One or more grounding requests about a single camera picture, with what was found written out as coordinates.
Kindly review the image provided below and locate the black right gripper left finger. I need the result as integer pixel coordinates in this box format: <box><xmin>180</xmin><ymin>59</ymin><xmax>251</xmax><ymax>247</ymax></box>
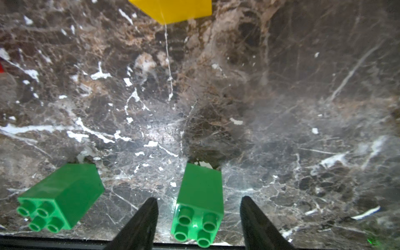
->
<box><xmin>105</xmin><ymin>198</ymin><xmax>159</xmax><ymax>250</ymax></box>

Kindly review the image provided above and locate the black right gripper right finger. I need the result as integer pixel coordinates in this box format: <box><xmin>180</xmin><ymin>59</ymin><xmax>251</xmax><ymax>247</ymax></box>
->
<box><xmin>240</xmin><ymin>196</ymin><xmax>294</xmax><ymax>250</ymax></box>

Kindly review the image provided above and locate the green square lego brick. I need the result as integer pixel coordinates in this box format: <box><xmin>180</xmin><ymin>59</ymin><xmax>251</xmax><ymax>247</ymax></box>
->
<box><xmin>17</xmin><ymin>164</ymin><xmax>105</xmax><ymax>233</ymax></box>
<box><xmin>171</xmin><ymin>163</ymin><xmax>224</xmax><ymax>248</ymax></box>

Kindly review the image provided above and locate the yellow square lego brick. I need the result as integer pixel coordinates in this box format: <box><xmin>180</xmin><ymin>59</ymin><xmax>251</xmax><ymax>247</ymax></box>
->
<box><xmin>129</xmin><ymin>0</ymin><xmax>212</xmax><ymax>25</ymax></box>

